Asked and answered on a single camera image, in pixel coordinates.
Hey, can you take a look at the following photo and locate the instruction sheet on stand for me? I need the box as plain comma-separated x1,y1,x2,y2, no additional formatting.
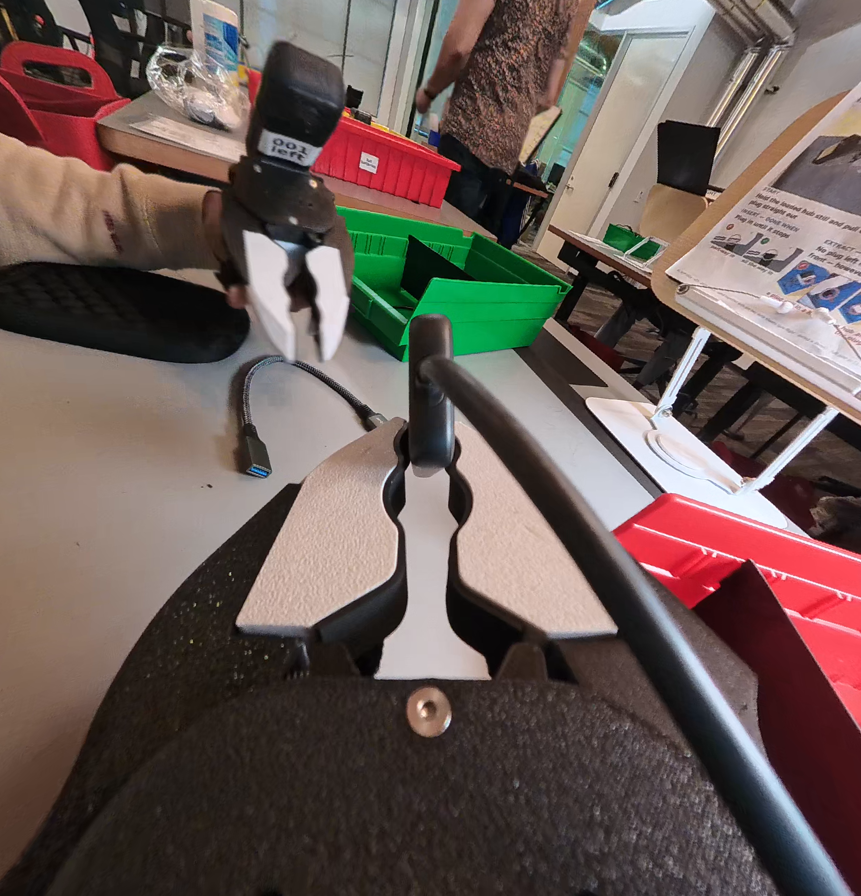
651,91,861,438

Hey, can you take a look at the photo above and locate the person's left forearm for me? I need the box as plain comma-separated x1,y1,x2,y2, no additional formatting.
0,129,218,273

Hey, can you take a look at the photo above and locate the dark red bin divider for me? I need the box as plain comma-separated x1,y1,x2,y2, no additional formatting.
693,560,861,896

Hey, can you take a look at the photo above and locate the black chair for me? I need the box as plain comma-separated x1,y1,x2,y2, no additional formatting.
77,0,194,99

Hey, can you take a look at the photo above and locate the printed instruction sheet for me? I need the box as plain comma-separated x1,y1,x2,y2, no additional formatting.
665,66,861,403

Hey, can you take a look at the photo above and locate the brown wooden table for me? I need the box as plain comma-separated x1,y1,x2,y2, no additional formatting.
96,91,498,239

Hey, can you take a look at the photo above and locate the clear plastic bag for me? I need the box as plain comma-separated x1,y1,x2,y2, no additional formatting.
146,45,253,133

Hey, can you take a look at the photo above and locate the red bin with white label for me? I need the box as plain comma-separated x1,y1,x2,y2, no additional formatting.
312,115,461,207

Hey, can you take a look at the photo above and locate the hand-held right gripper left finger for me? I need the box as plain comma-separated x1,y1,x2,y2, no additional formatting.
236,419,409,644

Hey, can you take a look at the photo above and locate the dark legged table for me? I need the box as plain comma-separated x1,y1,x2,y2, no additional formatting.
548,224,683,323

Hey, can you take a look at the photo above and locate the tan clipboard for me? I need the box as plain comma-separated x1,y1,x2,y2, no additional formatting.
518,105,563,165

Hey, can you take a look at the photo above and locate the braided usb extension cable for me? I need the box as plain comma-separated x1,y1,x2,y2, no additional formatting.
235,356,391,480

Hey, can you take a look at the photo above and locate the metal ceiling duct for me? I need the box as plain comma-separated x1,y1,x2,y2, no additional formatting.
707,0,799,127

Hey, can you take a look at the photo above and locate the red plastic basket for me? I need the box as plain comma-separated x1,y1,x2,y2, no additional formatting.
0,64,132,172
0,41,120,116

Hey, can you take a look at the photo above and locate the black monitor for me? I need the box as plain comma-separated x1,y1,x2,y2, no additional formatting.
658,120,722,197

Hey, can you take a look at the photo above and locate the black textured mat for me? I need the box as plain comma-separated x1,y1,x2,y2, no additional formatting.
0,262,251,364

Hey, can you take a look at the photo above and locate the white paper sheet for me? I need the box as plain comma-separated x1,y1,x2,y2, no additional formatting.
126,115,246,163

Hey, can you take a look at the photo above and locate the white door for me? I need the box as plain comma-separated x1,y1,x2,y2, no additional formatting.
535,28,694,249

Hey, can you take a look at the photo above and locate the red plastic bin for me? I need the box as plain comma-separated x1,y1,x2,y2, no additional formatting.
612,493,861,896

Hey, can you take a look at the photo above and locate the dark cloth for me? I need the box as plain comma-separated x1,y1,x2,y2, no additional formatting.
812,490,861,554

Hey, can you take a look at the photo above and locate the white wipes container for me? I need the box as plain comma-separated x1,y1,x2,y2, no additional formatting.
189,0,241,71

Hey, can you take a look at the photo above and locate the person's left hand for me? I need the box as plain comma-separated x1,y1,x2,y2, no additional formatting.
201,188,251,309

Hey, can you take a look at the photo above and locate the black bin divider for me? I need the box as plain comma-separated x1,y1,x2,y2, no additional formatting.
400,235,477,309

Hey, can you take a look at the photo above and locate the black hub cable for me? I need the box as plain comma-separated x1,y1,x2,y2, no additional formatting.
417,356,854,896

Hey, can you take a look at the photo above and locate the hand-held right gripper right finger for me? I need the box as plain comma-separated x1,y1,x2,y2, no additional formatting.
448,422,619,641

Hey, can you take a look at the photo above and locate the white metal stand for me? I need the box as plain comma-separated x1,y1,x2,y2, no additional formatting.
586,325,840,529

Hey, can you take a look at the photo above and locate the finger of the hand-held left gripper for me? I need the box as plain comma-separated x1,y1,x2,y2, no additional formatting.
243,231,297,359
305,248,352,363

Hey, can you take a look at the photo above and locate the green plastic bin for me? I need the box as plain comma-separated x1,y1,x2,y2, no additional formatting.
336,205,573,362

